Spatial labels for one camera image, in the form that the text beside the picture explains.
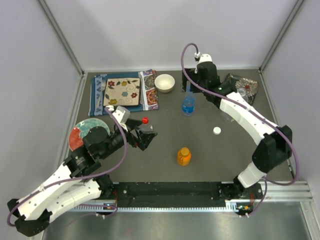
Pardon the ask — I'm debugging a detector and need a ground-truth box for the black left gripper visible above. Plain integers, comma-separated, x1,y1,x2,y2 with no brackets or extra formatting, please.
100,118,158,160

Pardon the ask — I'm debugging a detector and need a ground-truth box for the grey cable duct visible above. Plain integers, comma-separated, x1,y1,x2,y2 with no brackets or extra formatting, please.
70,202,240,213

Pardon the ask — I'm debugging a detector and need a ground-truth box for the silver fork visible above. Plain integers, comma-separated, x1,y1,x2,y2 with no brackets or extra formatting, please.
95,80,107,108

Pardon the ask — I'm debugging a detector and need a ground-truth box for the dark floral square plate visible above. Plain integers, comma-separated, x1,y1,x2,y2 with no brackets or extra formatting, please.
224,73,259,106

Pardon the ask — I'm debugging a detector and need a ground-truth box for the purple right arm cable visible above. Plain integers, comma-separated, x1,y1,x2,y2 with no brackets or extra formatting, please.
180,43,301,186

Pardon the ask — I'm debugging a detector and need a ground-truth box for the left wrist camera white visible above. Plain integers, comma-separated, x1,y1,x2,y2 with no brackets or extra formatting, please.
104,105,130,132

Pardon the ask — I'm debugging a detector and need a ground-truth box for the blue label water bottle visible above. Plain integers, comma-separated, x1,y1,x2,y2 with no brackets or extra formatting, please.
182,85,196,116

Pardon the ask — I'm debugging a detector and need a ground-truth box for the red teal round plate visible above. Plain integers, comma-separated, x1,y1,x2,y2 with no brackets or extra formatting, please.
68,118,110,151

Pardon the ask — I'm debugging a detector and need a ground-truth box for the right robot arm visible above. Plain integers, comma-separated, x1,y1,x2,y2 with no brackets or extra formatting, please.
182,61,296,198

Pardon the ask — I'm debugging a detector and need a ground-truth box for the white bottle cap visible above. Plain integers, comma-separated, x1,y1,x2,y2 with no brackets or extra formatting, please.
212,126,222,135

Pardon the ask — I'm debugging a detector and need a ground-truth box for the orange juice bottle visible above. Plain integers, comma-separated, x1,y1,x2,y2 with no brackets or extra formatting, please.
177,147,192,166

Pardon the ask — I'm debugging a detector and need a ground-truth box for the cream floral square plate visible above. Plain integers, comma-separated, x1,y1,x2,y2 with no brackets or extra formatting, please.
103,77,141,107

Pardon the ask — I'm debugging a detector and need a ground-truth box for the large clear plastic bottle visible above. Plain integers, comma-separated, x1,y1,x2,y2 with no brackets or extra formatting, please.
220,87,249,123

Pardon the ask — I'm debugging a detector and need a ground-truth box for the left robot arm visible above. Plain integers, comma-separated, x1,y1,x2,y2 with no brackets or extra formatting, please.
7,117,158,237

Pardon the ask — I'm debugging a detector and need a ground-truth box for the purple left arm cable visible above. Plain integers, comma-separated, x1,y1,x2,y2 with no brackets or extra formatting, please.
6,106,130,227

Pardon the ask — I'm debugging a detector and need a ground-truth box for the cream ceramic bowl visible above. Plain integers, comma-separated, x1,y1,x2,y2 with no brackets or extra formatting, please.
154,74,176,93

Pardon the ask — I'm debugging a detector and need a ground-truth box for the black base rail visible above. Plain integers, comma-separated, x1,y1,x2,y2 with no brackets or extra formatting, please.
98,181,263,208

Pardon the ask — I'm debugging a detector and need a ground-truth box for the blue patterned placemat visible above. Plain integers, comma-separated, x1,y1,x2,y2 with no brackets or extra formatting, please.
88,69,159,117

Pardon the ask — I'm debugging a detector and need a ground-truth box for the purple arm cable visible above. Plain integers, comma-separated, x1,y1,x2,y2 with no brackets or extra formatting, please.
6,106,130,227
180,43,301,186

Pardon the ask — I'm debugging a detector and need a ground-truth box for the small red cap bottle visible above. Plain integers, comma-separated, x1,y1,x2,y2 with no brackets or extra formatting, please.
139,117,154,132

